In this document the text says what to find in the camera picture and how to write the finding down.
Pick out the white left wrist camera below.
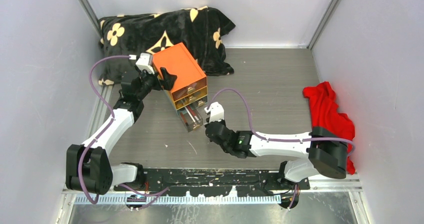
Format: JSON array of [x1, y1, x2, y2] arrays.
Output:
[[135, 52, 155, 75]]

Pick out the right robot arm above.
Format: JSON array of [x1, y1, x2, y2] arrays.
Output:
[[205, 120, 349, 190]]

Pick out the orange drawer organizer box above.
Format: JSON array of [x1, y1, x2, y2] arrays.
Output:
[[151, 42, 209, 112]]

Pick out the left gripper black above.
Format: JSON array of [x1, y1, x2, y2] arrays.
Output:
[[136, 65, 177, 100]]

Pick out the black floral blanket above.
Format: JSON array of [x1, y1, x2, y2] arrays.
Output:
[[98, 6, 236, 86]]

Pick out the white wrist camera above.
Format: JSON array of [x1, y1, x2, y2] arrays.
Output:
[[204, 101, 225, 124], [135, 52, 155, 75]]

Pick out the red cloth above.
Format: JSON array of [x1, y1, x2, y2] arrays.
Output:
[[302, 81, 355, 179]]

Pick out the white makeup pencil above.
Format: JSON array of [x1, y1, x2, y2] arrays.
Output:
[[185, 110, 196, 123]]

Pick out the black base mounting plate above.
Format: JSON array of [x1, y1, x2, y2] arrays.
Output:
[[130, 168, 295, 197]]

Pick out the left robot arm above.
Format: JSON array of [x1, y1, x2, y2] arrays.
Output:
[[65, 69, 170, 195]]

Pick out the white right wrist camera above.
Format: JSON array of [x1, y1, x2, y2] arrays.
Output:
[[204, 101, 225, 124]]

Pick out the aluminium front rail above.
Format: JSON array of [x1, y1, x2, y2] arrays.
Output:
[[62, 171, 363, 206]]

